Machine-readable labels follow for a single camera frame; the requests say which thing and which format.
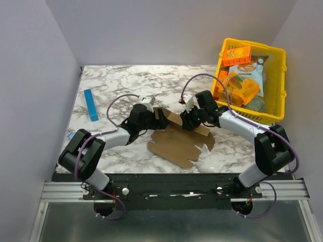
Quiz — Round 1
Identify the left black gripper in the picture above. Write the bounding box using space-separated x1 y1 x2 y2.
138 108 171 132

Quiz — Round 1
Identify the brown cardboard box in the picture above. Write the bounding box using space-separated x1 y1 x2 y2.
147 108 215 169

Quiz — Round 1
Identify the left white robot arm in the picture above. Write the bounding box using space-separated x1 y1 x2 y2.
58 104 169 199

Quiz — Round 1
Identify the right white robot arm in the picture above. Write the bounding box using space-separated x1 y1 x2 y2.
180 91 295 198

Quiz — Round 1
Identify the long blue box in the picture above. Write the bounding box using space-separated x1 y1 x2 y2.
84 89 98 122

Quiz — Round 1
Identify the small blue box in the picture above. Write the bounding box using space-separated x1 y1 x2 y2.
68 132 75 140

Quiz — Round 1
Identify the orange snack box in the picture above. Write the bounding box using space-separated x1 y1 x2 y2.
222 45 251 67

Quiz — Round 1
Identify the small orange packet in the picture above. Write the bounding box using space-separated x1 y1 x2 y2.
219 71 229 85

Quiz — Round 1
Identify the orange mango snack bag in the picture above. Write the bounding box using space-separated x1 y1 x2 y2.
214 72 260 106

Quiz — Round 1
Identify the green textured pouch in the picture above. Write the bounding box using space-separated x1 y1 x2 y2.
244 96 266 113

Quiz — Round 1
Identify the light blue snack bag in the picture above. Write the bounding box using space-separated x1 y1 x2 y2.
228 59 264 97

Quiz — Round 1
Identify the yellow plastic basket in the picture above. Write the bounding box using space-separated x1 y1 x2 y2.
215 38 287 125

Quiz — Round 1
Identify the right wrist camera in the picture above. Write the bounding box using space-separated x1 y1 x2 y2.
179 93 194 113

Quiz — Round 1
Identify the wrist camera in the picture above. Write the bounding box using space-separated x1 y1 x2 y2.
139 96 155 112
179 93 194 113

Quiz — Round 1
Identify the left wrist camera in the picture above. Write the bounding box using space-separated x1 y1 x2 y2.
139 96 155 112

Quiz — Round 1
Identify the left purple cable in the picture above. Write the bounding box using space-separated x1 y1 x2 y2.
75 93 141 179

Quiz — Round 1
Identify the purple cable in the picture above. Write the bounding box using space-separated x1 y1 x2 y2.
180 73 300 174
75 93 141 179

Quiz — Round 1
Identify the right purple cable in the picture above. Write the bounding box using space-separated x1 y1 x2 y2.
180 73 300 174

